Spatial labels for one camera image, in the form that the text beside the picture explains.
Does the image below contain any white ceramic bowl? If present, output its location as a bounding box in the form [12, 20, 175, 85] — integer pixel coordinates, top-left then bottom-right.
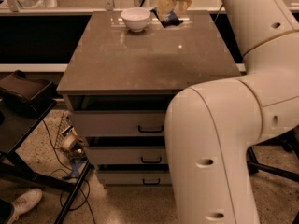
[121, 7, 150, 32]

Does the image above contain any dark brown bag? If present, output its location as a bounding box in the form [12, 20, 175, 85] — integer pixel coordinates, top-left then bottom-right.
[0, 70, 53, 119]

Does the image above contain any grey drawer cabinet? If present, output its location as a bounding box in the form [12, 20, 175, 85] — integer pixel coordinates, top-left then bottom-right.
[58, 11, 239, 173]

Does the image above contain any drawer with black handle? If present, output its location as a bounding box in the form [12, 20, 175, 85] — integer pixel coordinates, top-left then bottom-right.
[96, 171, 171, 186]
[69, 111, 164, 137]
[85, 147, 167, 165]

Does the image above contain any black chair base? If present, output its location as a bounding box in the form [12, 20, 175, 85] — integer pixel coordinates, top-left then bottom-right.
[247, 130, 299, 182]

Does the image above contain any black side table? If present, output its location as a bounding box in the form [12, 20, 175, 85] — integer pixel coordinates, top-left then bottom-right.
[0, 100, 92, 224]

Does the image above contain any bottom drawer with black handle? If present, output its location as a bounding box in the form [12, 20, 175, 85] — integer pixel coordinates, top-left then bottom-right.
[96, 171, 171, 186]

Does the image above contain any white sneaker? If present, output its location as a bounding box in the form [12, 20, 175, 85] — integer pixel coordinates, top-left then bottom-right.
[6, 189, 43, 224]

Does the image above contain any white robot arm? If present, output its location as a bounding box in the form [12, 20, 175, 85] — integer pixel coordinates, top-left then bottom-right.
[164, 0, 299, 224]

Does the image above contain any blue rxbar blueberry wrapper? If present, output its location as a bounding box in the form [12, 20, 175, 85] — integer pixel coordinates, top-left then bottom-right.
[151, 7, 183, 28]

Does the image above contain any top drawer with black handle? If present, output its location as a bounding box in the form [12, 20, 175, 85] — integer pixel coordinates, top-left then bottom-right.
[69, 111, 164, 137]

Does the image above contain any black floor cable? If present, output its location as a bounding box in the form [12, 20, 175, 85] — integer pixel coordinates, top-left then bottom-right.
[41, 119, 97, 224]

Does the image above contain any middle drawer with black handle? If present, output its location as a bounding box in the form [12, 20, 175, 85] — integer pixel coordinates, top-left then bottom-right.
[85, 147, 167, 165]

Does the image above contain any roll of tape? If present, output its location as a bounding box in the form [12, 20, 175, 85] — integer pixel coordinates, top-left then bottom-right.
[60, 133, 78, 151]

